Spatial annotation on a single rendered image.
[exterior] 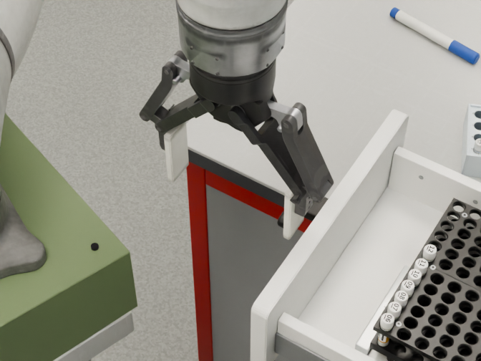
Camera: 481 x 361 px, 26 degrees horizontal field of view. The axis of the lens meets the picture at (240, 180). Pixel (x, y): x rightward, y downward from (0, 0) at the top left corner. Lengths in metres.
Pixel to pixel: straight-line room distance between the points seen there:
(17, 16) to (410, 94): 0.54
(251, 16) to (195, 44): 0.06
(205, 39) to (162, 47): 1.67
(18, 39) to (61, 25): 1.53
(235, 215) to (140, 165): 0.92
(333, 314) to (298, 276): 0.09
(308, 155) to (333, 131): 0.37
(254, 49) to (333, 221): 0.24
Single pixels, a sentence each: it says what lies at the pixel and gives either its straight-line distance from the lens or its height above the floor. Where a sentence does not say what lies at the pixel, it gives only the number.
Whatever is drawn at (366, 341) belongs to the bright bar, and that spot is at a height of 0.85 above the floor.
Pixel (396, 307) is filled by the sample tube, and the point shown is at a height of 0.91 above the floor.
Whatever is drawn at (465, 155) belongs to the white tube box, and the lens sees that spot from 1.25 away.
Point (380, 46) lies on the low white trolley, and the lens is 1.41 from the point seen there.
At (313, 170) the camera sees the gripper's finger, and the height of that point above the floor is 1.01.
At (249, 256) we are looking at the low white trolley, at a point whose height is 0.57.
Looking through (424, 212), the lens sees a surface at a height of 0.84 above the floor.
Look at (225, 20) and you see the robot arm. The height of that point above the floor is 1.18.
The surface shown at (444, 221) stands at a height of 0.90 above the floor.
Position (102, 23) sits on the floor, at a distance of 2.57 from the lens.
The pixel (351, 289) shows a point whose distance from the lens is 1.07.
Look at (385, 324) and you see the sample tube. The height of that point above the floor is 0.91.
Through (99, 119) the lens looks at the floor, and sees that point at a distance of 2.35.
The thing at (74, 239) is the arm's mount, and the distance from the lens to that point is 1.08.
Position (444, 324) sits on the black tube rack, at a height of 0.90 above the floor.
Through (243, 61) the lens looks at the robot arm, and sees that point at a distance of 0.84.
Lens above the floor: 1.73
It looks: 51 degrees down
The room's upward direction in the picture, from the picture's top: straight up
